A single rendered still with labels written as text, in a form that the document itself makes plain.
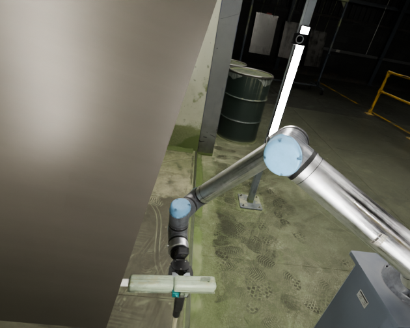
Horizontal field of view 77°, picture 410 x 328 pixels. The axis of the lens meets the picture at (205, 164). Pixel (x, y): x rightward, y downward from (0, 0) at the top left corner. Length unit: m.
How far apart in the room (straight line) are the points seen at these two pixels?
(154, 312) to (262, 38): 6.93
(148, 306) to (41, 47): 1.31
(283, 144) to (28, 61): 0.62
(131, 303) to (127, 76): 1.28
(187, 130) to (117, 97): 2.39
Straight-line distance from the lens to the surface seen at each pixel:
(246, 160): 1.03
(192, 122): 2.84
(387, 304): 1.18
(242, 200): 2.38
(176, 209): 1.14
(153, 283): 1.00
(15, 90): 0.57
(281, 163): 0.80
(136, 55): 0.49
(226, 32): 2.67
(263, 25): 7.62
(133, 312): 1.55
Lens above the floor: 1.38
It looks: 29 degrees down
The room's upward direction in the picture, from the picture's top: 10 degrees clockwise
